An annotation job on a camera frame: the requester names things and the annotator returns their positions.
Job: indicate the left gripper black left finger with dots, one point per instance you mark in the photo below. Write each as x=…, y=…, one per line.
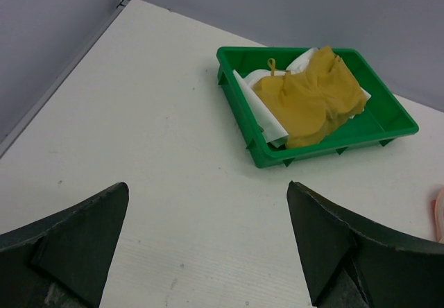
x=63, y=260

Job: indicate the green plastic tray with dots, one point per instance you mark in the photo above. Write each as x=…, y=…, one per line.
x=383, y=120

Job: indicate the mustard yellow bra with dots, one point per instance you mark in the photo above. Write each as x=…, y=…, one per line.
x=313, y=103

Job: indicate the white bra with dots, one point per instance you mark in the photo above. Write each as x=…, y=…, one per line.
x=271, y=129

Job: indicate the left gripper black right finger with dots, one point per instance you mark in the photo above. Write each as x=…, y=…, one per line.
x=351, y=261

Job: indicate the peach patterned mesh laundry bag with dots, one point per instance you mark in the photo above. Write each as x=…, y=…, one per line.
x=437, y=206

